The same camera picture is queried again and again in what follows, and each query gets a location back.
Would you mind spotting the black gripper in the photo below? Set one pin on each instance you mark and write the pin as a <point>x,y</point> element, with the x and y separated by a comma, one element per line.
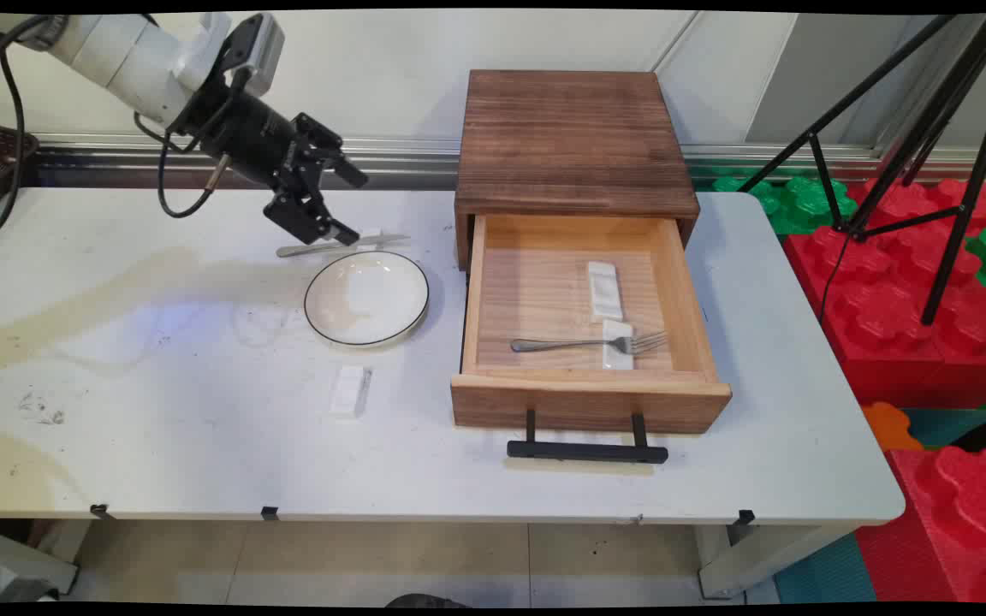
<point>245,133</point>

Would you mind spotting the silver table knife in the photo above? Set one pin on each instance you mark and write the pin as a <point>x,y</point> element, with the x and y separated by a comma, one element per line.
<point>330,246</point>

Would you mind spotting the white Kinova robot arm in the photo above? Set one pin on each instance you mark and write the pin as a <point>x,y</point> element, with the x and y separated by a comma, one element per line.
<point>116,56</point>

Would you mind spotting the white plate with black rim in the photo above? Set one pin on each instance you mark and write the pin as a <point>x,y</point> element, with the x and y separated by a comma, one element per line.
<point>366,299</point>

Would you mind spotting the dark wooden cabinet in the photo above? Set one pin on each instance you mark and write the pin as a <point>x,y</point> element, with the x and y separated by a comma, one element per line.
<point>574,141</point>

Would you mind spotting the silver fork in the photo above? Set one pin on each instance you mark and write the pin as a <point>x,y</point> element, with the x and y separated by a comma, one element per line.
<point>561,345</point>

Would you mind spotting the light wooden drawer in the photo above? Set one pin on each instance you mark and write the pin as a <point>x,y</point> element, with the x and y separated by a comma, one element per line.
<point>587,402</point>

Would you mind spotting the white table leg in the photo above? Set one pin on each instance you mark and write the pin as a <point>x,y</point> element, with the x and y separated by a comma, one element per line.
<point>35,560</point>
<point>758,556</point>

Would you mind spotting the large red foam block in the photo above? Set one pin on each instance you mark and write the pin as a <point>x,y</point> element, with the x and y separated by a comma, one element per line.
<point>887,334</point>

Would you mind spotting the orange foam block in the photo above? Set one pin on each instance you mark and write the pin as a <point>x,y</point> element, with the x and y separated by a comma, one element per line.
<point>887,426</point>

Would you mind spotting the teal foam mat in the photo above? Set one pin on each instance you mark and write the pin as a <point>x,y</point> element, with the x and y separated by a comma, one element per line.
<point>827,573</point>

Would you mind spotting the black tripod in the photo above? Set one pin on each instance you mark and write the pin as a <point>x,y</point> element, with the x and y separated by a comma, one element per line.
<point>968,171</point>

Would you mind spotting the silver wall rail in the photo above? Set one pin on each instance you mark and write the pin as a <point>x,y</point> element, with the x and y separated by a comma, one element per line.
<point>407,154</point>

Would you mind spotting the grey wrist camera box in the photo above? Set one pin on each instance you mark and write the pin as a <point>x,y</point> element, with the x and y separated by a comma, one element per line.
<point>260,47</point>

